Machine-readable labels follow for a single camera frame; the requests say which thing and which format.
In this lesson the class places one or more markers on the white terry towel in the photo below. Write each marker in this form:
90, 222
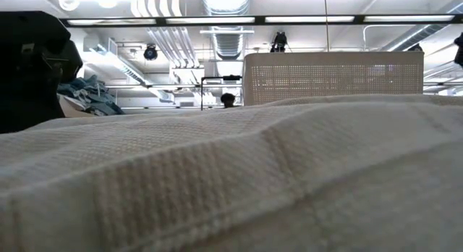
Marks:
231, 172

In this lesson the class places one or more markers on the wooden workbench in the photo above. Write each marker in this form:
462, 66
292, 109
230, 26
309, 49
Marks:
72, 109

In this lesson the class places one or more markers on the blue grey fabric cover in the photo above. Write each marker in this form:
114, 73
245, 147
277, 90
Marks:
94, 96

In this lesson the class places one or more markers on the black ceiling spotlight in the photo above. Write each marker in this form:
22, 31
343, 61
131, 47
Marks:
150, 53

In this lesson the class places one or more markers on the white perforated plastic basket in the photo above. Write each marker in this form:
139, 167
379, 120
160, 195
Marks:
332, 78

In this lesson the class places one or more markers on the person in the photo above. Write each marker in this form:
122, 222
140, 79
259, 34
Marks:
228, 100

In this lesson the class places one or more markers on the black overhead camera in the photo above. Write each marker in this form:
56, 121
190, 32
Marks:
279, 42

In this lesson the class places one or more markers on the silver ventilation duct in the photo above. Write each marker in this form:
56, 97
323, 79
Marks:
226, 38

